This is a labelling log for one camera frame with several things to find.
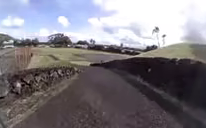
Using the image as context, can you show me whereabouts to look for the dark asphalt path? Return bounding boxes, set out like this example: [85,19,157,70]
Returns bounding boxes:
[11,53,189,128]

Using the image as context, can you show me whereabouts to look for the green grass field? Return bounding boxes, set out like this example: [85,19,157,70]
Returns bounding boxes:
[25,46,132,70]

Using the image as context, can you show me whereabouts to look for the row of dark trees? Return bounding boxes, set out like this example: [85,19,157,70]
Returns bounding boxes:
[13,32,159,56]

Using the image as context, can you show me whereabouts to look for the tall palm tree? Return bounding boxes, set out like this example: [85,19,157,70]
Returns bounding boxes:
[161,33,167,48]
[151,26,161,49]

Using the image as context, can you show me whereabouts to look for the grassy hill slope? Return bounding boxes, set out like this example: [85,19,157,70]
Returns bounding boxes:
[132,42,206,64]

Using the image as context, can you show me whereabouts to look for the pale gravel strip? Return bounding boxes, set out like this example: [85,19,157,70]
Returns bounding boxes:
[0,72,81,128]

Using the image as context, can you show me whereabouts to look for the white building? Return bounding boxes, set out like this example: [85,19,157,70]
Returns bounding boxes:
[0,39,16,50]

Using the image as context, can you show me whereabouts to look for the dark rock wall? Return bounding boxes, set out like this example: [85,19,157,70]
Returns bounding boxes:
[0,65,84,101]
[90,56,206,113]

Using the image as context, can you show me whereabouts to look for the wire mesh fence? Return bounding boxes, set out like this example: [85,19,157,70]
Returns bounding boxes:
[0,46,34,77]

